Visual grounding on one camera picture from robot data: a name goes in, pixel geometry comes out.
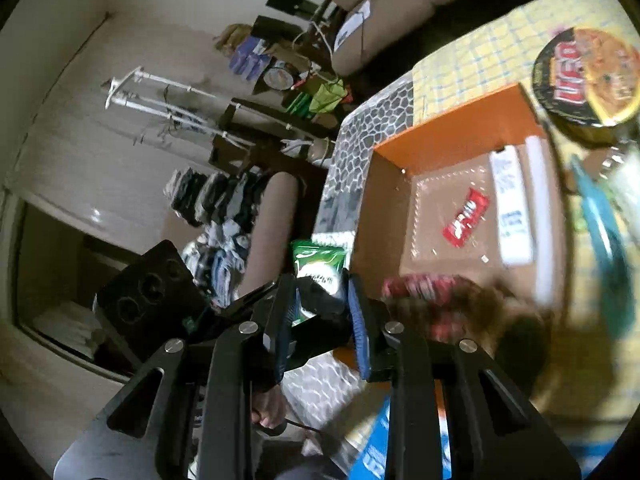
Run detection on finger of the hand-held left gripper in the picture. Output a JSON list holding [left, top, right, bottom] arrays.
[[292, 279, 353, 363]]

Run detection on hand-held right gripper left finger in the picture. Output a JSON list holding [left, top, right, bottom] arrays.
[[55, 272, 298, 480]]

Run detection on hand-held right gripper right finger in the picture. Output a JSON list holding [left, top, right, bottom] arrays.
[[347, 275, 581, 480]]

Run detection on green snack packet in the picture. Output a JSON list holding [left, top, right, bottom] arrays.
[[291, 240, 350, 321]]

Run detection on red snack packet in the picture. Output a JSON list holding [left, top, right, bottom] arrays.
[[442, 187, 491, 248]]

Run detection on white remote control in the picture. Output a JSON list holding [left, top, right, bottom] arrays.
[[489, 146, 535, 267]]

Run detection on orange cardboard box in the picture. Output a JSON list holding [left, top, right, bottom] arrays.
[[345, 82, 571, 321]]

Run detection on person's left hand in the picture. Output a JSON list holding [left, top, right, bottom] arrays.
[[250, 385, 288, 436]]

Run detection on red plaid cloth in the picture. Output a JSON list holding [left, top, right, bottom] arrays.
[[382, 274, 481, 341]]

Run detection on folded white towels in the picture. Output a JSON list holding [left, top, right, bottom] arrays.
[[35, 302, 106, 361]]

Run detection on brown chair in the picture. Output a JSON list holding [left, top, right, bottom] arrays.
[[239, 171, 303, 301]]

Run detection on blue shoebox white letters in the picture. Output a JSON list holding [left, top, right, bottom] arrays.
[[350, 400, 451, 480]]

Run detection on pile of clothes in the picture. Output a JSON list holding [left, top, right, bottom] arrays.
[[165, 167, 266, 306]]

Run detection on dark wooden shelf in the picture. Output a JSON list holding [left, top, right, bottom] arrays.
[[207, 100, 336, 176]]

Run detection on white drying rack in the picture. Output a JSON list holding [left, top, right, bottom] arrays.
[[102, 66, 261, 147]]

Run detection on green bag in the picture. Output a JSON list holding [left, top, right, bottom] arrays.
[[287, 77, 351, 118]]

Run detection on purple bag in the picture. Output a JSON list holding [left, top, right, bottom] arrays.
[[229, 35, 271, 80]]

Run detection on teal plastic strip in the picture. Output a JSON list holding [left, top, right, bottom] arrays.
[[570, 155, 636, 341]]

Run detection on white paper sheet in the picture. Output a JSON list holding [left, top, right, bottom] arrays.
[[332, 0, 372, 53]]

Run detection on yellow checked tablecloth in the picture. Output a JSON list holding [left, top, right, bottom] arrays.
[[412, 0, 640, 431]]

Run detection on beige sofa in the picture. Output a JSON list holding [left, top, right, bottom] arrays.
[[290, 0, 551, 78]]

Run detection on instant noodle bowl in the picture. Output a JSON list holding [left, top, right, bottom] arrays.
[[531, 27, 640, 141]]

